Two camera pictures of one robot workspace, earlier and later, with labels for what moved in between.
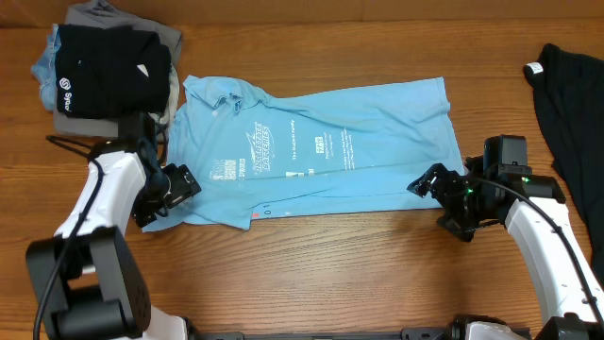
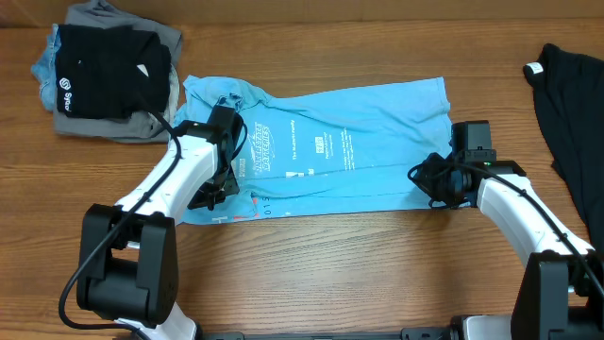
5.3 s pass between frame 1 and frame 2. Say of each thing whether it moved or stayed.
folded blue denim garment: stayed
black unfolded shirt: stayed
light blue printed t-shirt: stayed
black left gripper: moved
